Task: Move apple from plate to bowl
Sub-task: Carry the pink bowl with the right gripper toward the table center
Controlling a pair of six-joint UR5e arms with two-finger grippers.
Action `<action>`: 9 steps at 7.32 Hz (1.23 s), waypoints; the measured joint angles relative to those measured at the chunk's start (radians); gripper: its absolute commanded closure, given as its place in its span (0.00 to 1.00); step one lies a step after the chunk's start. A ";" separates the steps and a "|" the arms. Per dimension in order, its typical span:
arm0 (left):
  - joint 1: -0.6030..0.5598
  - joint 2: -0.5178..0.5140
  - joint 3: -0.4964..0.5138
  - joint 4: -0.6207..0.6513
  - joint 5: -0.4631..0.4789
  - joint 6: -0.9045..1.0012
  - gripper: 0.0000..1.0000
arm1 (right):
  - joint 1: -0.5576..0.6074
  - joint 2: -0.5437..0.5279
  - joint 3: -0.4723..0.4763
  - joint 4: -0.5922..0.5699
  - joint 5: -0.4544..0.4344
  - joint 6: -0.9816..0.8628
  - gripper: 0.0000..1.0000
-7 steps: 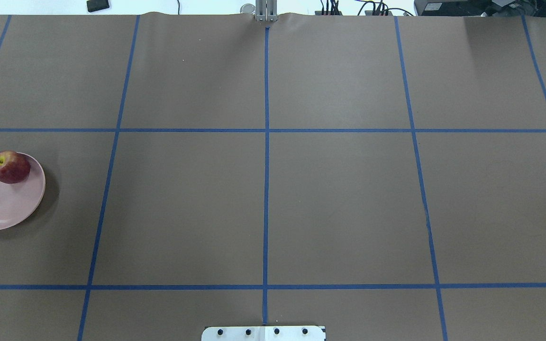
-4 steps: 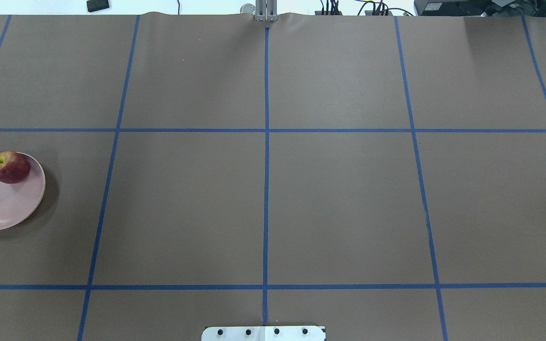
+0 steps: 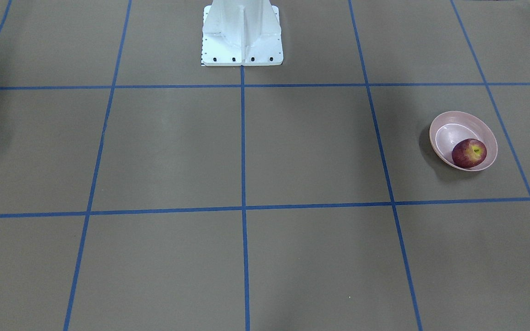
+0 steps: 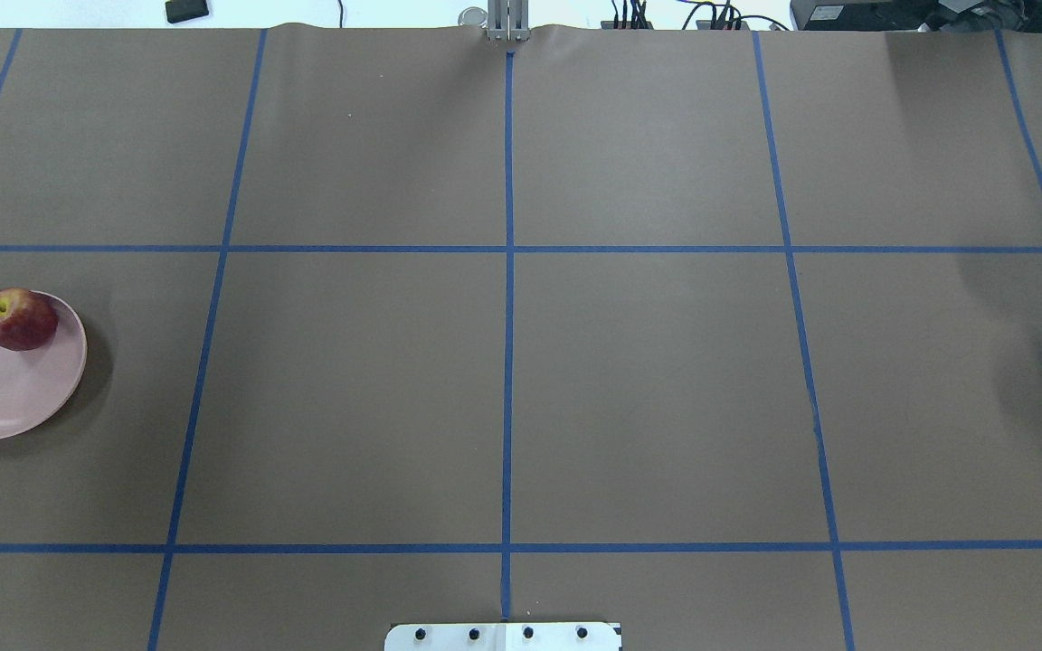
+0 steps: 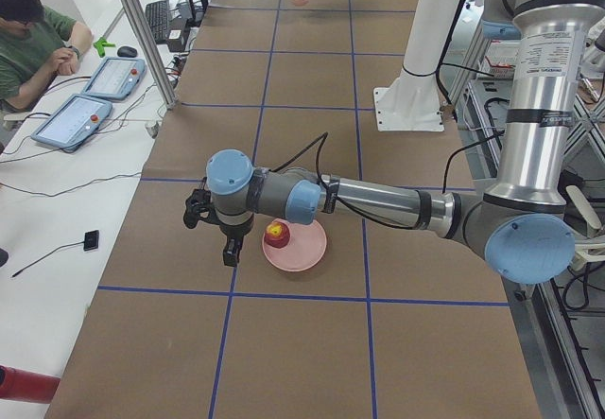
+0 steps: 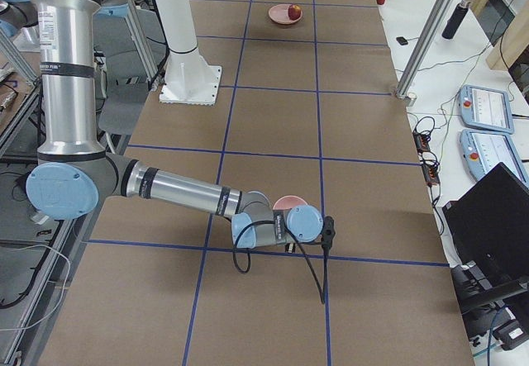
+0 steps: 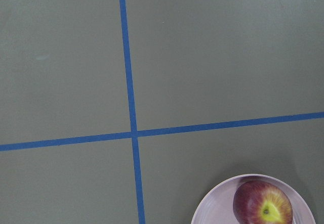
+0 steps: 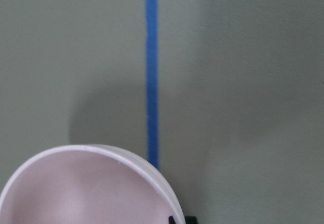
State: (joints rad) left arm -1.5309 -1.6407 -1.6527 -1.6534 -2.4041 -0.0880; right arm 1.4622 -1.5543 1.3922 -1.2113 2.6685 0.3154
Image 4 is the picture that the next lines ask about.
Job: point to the pink plate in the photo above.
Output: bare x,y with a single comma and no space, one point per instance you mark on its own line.
36,384

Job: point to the small black box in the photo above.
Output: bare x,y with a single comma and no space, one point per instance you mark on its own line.
181,11

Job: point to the aluminium frame post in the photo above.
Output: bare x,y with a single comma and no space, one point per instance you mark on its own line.
508,20

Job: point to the red apple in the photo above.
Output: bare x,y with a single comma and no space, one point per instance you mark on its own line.
27,319

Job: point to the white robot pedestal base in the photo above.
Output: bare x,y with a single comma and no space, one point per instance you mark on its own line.
589,635

